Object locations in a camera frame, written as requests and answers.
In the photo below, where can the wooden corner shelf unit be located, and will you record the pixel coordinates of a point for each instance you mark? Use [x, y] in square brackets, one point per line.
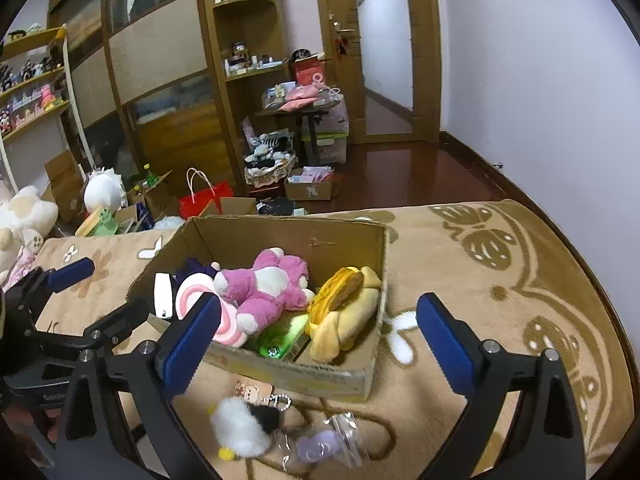
[240, 110]

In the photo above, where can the green glass bottle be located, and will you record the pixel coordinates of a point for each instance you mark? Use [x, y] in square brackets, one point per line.
[149, 175]

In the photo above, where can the clear plastic storage bin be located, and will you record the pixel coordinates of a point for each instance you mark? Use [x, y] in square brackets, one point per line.
[332, 147]

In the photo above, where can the small black and white box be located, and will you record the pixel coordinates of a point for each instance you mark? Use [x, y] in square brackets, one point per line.
[162, 290]

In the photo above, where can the red paper bag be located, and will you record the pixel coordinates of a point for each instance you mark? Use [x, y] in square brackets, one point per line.
[200, 202]

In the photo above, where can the wooden door with glass panel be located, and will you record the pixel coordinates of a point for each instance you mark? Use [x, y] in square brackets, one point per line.
[425, 85]

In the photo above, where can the purple figure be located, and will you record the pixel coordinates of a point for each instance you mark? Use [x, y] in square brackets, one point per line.
[317, 450]

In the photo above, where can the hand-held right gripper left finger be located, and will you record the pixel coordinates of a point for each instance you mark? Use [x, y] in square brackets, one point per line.
[192, 345]

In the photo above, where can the pink plush bear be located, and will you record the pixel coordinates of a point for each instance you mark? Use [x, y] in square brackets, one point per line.
[285, 300]

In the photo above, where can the wooden wardrobe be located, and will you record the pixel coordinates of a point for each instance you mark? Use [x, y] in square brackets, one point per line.
[160, 45]

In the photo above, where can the green tissue packet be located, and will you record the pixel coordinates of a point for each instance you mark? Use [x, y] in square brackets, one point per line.
[285, 337]

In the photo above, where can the open cardboard box with bottles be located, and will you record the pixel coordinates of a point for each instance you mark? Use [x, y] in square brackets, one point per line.
[157, 195]

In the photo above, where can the brown cardboard box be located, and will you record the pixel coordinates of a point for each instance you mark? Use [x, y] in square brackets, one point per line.
[62, 180]

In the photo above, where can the brown bear paper tag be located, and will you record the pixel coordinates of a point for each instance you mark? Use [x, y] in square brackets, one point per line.
[252, 392]

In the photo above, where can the low cardboard box pink packets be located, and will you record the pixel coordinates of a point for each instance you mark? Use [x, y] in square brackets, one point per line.
[310, 191]

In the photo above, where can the yellow plush dog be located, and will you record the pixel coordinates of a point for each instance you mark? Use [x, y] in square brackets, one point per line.
[345, 330]

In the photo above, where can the round white plush toy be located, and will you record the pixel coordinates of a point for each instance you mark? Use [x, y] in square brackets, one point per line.
[102, 190]

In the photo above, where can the green frog toy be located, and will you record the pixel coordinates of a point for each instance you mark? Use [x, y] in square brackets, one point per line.
[102, 220]

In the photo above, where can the red gift bag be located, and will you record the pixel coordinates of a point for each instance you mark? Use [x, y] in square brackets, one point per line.
[307, 70]

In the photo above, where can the wicker basket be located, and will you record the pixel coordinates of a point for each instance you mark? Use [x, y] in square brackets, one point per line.
[265, 175]

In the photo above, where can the pink swirl plush roll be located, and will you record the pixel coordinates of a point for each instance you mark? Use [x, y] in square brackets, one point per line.
[192, 290]

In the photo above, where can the cream plush toy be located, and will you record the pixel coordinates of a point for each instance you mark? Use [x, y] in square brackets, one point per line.
[25, 210]

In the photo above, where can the wall shelf with figurines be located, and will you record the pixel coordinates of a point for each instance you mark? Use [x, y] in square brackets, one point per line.
[30, 85]

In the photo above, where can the small dark side table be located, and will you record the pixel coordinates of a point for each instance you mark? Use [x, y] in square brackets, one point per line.
[295, 110]

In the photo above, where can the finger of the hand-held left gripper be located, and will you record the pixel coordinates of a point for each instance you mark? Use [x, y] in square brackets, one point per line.
[120, 317]
[72, 272]

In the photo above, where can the printed cardboard box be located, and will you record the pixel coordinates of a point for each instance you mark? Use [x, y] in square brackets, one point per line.
[300, 375]

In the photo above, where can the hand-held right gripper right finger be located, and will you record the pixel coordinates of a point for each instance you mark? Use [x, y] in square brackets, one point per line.
[447, 345]

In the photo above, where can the pink packet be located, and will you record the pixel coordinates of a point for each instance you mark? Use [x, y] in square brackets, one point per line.
[300, 95]

